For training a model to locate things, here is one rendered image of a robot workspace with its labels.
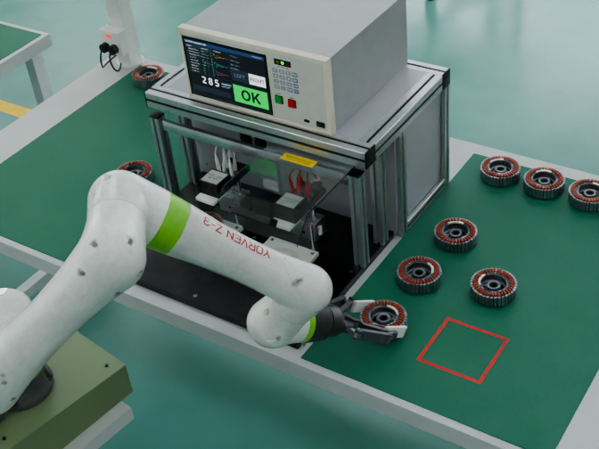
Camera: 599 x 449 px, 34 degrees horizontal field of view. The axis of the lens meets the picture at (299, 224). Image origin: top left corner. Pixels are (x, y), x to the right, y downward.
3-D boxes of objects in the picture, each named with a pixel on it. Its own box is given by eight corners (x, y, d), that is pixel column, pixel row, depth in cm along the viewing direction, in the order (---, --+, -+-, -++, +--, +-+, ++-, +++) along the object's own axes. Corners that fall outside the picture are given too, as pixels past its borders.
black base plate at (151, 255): (298, 349, 234) (297, 342, 232) (97, 268, 264) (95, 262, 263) (394, 237, 264) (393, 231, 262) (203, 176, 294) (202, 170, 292)
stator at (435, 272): (403, 298, 244) (402, 287, 242) (392, 270, 253) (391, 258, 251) (447, 290, 245) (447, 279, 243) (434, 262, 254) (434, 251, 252)
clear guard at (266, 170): (296, 248, 223) (294, 227, 219) (211, 218, 234) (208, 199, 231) (368, 172, 244) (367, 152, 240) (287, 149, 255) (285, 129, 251)
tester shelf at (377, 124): (366, 169, 233) (365, 153, 231) (146, 106, 266) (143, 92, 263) (450, 83, 261) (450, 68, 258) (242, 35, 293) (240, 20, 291)
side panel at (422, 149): (402, 237, 263) (399, 135, 244) (392, 234, 265) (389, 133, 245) (449, 182, 281) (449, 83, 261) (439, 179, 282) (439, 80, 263)
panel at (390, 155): (397, 232, 262) (393, 137, 243) (200, 169, 293) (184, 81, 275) (398, 230, 262) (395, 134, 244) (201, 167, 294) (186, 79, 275)
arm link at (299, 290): (164, 225, 201) (158, 265, 193) (192, 191, 194) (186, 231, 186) (312, 295, 215) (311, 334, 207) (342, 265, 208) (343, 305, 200)
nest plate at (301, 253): (287, 289, 248) (286, 286, 247) (239, 272, 255) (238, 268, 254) (319, 255, 257) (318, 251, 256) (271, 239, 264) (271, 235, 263)
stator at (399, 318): (381, 349, 231) (380, 338, 229) (350, 324, 239) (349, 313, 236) (416, 326, 236) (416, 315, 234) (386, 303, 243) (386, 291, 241)
